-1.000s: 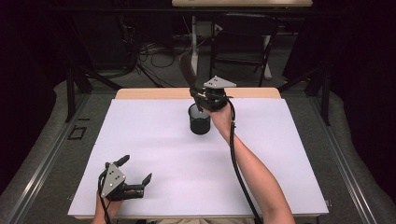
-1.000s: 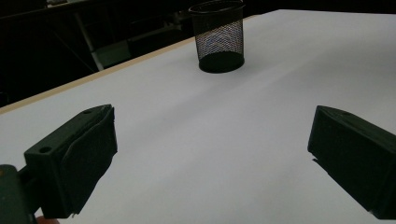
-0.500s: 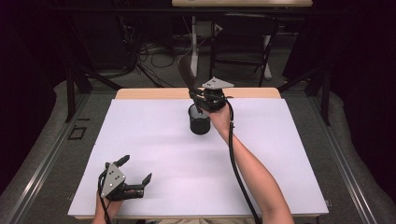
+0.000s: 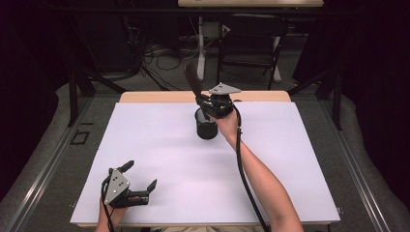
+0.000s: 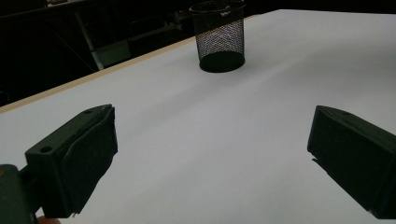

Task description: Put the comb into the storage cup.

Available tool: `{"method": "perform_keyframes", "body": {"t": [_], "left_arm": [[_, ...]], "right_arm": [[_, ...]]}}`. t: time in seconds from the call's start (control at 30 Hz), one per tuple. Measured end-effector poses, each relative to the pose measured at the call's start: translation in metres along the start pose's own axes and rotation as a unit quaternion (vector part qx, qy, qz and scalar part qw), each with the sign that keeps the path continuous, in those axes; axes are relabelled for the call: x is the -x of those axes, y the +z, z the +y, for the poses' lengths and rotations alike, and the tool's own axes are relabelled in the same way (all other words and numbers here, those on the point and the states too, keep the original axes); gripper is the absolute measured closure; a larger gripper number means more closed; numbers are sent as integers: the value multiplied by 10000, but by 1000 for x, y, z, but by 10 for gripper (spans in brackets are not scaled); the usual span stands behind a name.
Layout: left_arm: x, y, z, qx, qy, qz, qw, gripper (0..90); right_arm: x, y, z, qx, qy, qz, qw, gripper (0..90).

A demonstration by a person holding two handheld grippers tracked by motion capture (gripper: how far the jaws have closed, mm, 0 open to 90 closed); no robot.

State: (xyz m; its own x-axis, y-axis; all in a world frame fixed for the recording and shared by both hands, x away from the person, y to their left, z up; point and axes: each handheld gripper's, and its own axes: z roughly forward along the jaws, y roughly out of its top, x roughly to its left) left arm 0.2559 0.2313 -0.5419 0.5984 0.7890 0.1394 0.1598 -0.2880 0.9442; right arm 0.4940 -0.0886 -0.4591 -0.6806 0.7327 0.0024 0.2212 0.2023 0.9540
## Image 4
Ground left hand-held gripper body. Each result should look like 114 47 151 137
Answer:
102 167 151 210

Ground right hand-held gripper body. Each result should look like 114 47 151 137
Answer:
207 82 243 119

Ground black mesh pen holder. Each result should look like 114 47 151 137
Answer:
194 107 219 140

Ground person's right hand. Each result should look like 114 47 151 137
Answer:
208 109 242 140

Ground person's left hand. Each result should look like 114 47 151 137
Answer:
97 195 143 228

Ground wooden table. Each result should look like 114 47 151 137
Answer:
70 90 341 228

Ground white table cover sheet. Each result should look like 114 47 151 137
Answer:
70 101 341 225

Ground white desk leg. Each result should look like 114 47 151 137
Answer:
271 35 283 82
196 15 207 81

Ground black chair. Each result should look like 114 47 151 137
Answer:
216 13 290 92

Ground black metal stand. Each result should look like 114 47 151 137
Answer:
67 68 128 129
287 68 343 131

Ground wooden background desk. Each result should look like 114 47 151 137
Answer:
177 0 325 9

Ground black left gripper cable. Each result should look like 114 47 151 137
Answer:
100 176 116 232

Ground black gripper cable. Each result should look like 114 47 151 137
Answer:
100 176 116 232
232 104 271 232

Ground floor cables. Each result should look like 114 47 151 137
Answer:
138 40 201 92

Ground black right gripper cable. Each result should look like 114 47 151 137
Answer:
232 104 271 232

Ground aluminium rail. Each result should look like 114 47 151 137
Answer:
4 96 95 232
320 96 393 232

